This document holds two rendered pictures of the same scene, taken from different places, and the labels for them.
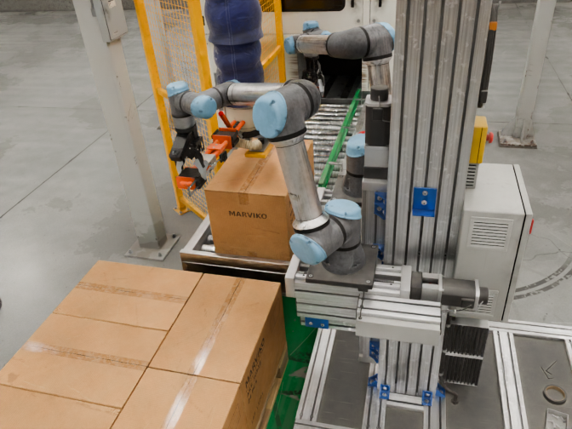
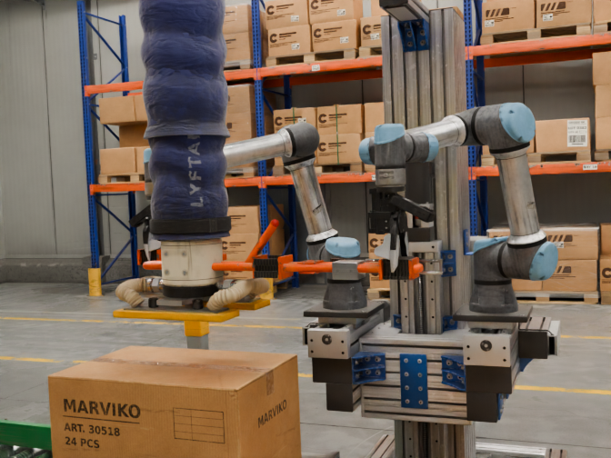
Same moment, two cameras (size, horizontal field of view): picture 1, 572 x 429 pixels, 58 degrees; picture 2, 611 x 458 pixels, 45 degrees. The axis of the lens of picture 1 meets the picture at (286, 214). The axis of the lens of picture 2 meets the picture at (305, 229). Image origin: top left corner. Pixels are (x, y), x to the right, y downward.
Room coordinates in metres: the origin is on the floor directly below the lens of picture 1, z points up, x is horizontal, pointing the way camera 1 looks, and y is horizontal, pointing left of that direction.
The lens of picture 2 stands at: (1.77, 2.21, 1.45)
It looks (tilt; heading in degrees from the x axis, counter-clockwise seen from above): 3 degrees down; 275
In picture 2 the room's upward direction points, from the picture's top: 2 degrees counter-clockwise
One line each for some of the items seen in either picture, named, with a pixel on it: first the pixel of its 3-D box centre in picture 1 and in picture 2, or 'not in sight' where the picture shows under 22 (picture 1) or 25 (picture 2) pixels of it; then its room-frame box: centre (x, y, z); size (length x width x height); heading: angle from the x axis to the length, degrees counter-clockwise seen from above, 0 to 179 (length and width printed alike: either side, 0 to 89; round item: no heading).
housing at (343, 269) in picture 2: (206, 163); (348, 269); (1.83, 0.30, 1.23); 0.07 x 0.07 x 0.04; 72
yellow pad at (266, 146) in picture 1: (265, 137); (210, 297); (2.25, 0.07, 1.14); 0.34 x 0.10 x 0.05; 162
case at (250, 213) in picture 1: (265, 196); (179, 432); (2.35, 0.10, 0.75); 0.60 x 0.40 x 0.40; 163
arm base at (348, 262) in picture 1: (343, 249); (493, 293); (1.39, -0.18, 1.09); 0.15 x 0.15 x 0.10
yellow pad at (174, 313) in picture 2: not in sight; (175, 307); (2.31, 0.25, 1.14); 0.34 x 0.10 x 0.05; 162
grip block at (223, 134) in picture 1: (225, 138); (273, 266); (2.04, 0.23, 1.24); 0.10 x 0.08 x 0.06; 72
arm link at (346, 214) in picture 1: (341, 221); (494, 257); (1.39, -0.18, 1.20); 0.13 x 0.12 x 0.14; 135
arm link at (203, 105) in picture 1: (202, 104); (411, 147); (1.66, 0.25, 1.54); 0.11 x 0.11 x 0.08; 45
